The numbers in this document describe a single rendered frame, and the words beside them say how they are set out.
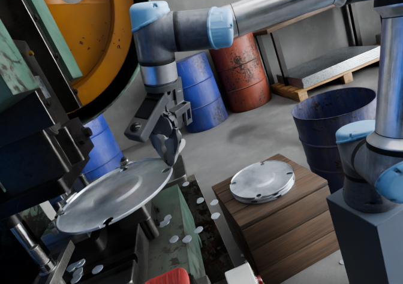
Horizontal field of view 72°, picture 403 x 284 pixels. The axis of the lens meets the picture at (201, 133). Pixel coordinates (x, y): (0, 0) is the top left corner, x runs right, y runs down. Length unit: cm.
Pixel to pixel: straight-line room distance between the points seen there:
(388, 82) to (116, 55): 75
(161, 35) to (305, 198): 88
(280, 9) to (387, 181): 43
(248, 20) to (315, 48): 389
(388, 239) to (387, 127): 35
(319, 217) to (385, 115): 70
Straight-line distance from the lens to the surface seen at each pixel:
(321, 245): 137
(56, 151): 62
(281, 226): 120
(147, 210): 69
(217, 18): 54
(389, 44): 66
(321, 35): 459
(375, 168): 72
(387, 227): 90
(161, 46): 55
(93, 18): 102
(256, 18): 68
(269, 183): 124
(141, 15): 55
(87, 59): 102
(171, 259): 64
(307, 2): 71
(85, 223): 65
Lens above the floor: 104
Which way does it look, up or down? 18 degrees down
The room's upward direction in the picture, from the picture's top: 22 degrees counter-clockwise
